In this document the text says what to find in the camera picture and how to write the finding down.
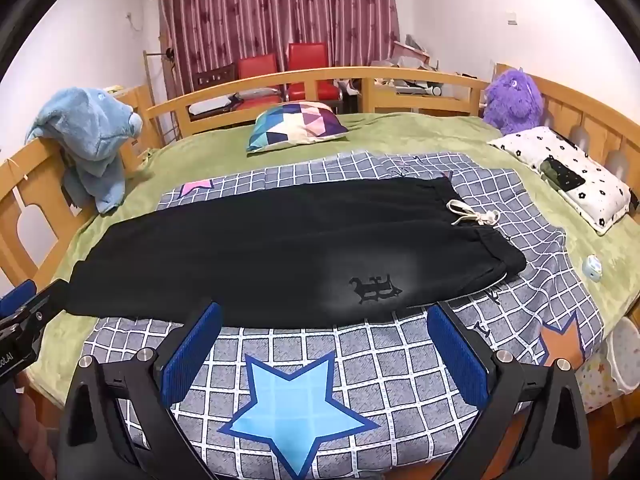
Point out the white plastic bucket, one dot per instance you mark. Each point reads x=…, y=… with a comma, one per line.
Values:
x=622, y=355

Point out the green bed sheet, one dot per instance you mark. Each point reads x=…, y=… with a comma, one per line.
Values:
x=400, y=130

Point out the maroon striped curtain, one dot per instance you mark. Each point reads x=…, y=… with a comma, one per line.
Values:
x=280, y=5

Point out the cluttered wooden desk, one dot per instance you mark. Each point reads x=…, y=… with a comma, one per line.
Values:
x=410, y=60

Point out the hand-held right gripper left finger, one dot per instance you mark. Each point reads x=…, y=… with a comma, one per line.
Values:
x=192, y=347

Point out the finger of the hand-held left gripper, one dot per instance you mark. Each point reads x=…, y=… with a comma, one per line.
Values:
x=17, y=294
x=45, y=302

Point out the grey grid star blanket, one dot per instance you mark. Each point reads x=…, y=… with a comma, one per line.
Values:
x=350, y=350

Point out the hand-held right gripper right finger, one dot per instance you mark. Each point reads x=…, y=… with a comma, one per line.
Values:
x=457, y=355

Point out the blue plush elephant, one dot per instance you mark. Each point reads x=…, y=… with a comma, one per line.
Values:
x=90, y=130

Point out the wooden rack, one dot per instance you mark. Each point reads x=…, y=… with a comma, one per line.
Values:
x=150, y=67

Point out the black pants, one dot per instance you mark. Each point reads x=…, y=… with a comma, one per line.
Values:
x=250, y=250

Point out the colourful geometric pillow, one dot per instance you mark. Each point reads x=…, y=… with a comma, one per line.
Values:
x=295, y=125

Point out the dark wooden chair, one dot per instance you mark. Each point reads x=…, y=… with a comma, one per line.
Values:
x=215, y=76

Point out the small light blue toy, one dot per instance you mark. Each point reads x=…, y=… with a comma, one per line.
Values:
x=593, y=266

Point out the dark green cloth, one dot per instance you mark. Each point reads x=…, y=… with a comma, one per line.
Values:
x=562, y=175

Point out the wooden bed frame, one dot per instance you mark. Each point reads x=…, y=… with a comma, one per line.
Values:
x=320, y=76

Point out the purple plush toy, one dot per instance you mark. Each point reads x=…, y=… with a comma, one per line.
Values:
x=512, y=100

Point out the white wall socket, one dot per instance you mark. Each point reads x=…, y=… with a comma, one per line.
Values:
x=511, y=17

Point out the red chair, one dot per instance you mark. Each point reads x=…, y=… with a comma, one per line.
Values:
x=310, y=57
x=257, y=67

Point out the star print cloth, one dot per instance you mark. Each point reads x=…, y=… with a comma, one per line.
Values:
x=595, y=385

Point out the white floral pillow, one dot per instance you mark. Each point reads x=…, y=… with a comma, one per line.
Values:
x=600, y=200

